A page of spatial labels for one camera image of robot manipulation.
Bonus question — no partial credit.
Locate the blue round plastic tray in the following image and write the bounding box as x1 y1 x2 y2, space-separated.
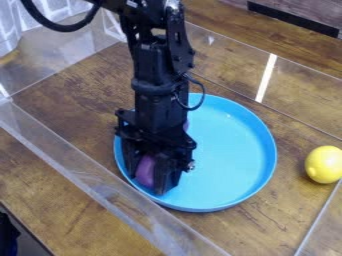
113 93 278 212

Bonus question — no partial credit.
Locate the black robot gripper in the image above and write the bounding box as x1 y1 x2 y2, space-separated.
116 42 197 195

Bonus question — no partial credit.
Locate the black bar in background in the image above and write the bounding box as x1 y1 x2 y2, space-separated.
247 1 339 38

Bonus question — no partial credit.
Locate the clear acrylic enclosure wall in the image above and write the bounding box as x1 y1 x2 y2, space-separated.
0 0 342 256

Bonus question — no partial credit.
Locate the black cable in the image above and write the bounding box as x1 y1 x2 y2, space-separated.
18 0 103 33

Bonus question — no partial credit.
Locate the yellow toy lemon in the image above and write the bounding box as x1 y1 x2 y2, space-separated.
304 146 342 184

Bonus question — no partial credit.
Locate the purple toy eggplant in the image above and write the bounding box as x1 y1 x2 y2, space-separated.
137 122 196 189

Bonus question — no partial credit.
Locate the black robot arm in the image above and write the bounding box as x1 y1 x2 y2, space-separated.
101 0 196 195

